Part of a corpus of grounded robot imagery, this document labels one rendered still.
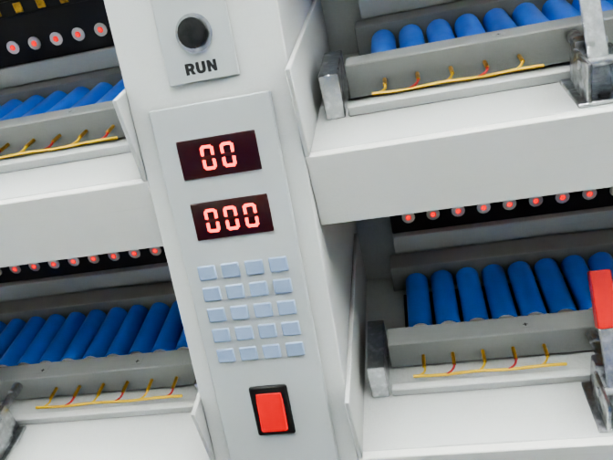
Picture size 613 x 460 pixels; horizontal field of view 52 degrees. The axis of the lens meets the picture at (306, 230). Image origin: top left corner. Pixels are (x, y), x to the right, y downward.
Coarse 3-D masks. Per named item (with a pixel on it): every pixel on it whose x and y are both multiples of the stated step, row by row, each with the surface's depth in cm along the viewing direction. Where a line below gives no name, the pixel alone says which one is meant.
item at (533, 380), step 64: (576, 192) 50; (448, 256) 52; (512, 256) 50; (576, 256) 49; (384, 320) 50; (448, 320) 46; (512, 320) 44; (576, 320) 42; (384, 384) 43; (448, 384) 42; (512, 384) 42; (576, 384) 41; (384, 448) 40; (448, 448) 39; (512, 448) 38; (576, 448) 37
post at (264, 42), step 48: (144, 0) 33; (240, 0) 33; (288, 0) 36; (144, 48) 34; (240, 48) 33; (288, 48) 34; (144, 96) 35; (192, 96) 35; (288, 96) 34; (144, 144) 36; (288, 144) 34; (336, 240) 42; (336, 288) 40; (192, 336) 39; (336, 336) 37; (336, 384) 38; (336, 432) 39
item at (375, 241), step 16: (336, 0) 51; (352, 0) 51; (336, 16) 51; (352, 16) 51; (336, 32) 52; (352, 32) 51; (336, 48) 52; (352, 48) 52; (368, 224) 56; (384, 224) 56; (368, 240) 56; (384, 240) 56; (368, 256) 57; (384, 256) 56; (368, 272) 57; (384, 272) 57
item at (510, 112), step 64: (384, 0) 48; (448, 0) 48; (512, 0) 45; (576, 0) 44; (320, 64) 44; (384, 64) 39; (448, 64) 39; (512, 64) 38; (576, 64) 33; (320, 128) 38; (384, 128) 36; (448, 128) 34; (512, 128) 33; (576, 128) 32; (320, 192) 36; (384, 192) 35; (448, 192) 35; (512, 192) 34
